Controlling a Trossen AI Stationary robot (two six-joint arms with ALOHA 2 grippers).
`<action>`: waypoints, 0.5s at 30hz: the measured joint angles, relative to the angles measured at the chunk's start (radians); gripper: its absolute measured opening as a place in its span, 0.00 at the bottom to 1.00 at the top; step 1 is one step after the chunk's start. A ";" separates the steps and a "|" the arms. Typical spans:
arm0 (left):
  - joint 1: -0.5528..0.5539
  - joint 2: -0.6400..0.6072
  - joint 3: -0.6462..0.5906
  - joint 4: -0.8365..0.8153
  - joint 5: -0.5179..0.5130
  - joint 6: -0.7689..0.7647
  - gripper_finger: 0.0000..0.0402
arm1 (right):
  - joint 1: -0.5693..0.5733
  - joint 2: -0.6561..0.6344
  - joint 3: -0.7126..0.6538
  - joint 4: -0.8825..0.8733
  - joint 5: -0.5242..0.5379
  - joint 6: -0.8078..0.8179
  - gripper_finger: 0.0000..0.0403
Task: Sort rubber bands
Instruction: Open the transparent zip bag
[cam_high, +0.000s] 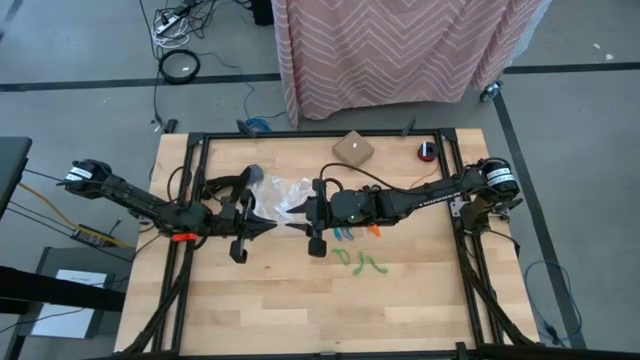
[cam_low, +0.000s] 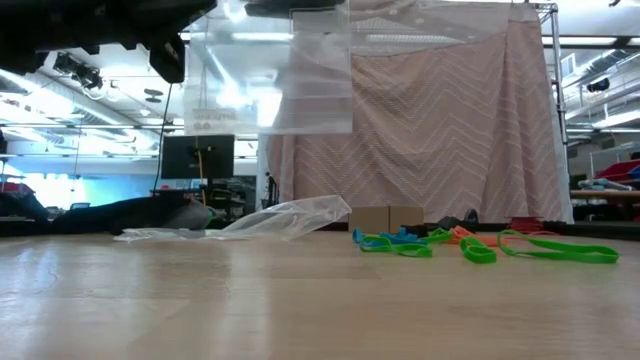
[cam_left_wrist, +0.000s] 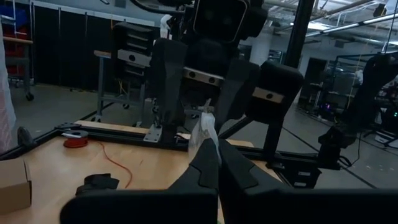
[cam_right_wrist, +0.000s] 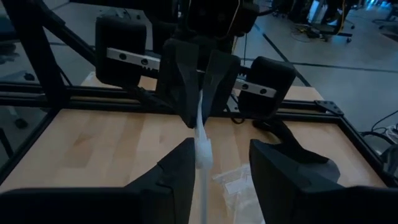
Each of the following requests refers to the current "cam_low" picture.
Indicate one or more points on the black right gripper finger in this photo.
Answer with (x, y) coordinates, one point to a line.
(295, 6)

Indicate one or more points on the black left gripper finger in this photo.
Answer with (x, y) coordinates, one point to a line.
(197, 10)

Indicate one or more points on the blue rubber band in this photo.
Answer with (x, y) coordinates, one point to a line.
(357, 235)
(407, 236)

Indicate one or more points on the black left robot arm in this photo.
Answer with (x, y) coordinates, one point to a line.
(40, 25)

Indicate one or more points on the black rubber band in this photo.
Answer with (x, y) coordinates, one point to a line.
(457, 222)
(417, 230)

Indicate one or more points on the orange rubber band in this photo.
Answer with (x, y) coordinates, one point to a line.
(460, 232)
(487, 241)

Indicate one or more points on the round ceiling sensor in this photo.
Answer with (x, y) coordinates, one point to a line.
(153, 92)

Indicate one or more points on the black ceiling spotlight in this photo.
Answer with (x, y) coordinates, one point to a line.
(80, 72)

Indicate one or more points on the black computer monitor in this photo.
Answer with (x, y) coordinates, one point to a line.
(180, 157)

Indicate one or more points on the black tripod stand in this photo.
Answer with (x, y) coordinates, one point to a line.
(270, 192)

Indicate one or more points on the dark cluttered desk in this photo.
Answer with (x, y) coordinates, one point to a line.
(230, 200)

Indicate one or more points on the pink chevron curtain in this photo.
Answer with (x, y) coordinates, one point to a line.
(450, 150)

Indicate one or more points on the small cardboard box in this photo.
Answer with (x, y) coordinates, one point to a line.
(385, 220)

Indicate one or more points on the metal curtain rack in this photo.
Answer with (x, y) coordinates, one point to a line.
(556, 75)

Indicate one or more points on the black ceiling device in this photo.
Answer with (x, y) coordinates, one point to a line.
(598, 85)

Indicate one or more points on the blue white roll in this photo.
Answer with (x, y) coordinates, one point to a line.
(600, 184)

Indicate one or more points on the red storage bin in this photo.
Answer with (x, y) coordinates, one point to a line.
(617, 172)

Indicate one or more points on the wooden workbench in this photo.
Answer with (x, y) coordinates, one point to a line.
(605, 195)

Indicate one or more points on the black aluminium table frame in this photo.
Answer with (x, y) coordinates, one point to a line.
(600, 230)

